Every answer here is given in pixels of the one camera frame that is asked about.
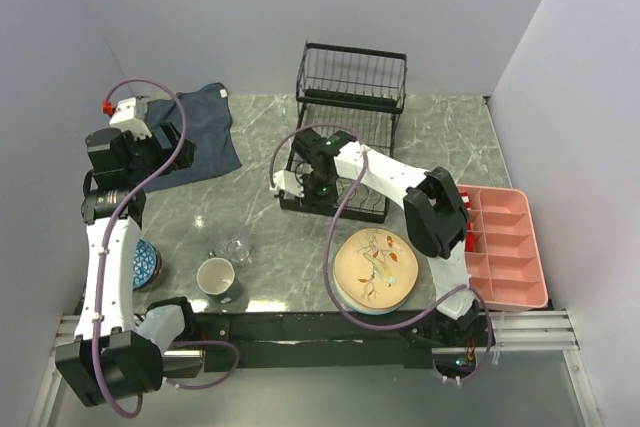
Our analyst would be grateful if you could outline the blue grey ceramic mug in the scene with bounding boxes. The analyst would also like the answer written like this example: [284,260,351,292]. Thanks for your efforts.
[196,257,242,304]

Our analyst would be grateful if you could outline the red item in tray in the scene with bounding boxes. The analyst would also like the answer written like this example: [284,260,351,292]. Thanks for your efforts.
[460,191,476,253]

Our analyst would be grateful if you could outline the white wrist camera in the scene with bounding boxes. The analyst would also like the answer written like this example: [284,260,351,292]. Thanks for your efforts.
[269,170,305,198]
[102,97,152,140]

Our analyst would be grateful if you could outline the blue patterned bowl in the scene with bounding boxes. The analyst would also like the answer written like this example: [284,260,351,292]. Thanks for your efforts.
[133,239,162,291]

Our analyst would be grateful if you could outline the beige bird pattern plate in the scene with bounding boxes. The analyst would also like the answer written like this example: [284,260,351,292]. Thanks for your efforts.
[332,228,419,312]

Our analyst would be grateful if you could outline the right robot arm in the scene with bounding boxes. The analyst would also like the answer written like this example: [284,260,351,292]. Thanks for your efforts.
[269,124,488,345]

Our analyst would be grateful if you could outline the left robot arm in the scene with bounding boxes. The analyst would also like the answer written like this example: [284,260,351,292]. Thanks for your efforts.
[55,121,200,407]

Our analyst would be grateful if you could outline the dark blue cloth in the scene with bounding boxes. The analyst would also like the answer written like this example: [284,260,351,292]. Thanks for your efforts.
[144,82,241,193]

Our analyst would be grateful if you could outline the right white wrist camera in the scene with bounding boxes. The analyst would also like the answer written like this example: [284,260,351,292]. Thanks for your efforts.
[269,170,305,198]

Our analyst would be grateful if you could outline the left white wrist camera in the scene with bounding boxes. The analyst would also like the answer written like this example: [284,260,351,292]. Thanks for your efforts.
[102,97,152,140]

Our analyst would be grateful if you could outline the black wire dish rack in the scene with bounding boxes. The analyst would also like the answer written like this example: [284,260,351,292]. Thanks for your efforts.
[278,42,407,216]

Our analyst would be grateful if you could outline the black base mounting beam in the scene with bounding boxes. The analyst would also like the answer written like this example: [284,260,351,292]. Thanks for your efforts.
[176,305,493,369]

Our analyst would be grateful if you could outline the clear glass cup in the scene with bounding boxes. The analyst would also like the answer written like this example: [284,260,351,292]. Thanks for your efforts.
[207,235,251,264]

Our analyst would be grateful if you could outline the pink compartment tray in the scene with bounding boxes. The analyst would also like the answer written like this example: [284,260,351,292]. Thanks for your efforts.
[457,184,549,312]

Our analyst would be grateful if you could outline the light blue plate underneath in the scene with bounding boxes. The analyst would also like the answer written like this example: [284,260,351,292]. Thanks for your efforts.
[330,267,419,315]

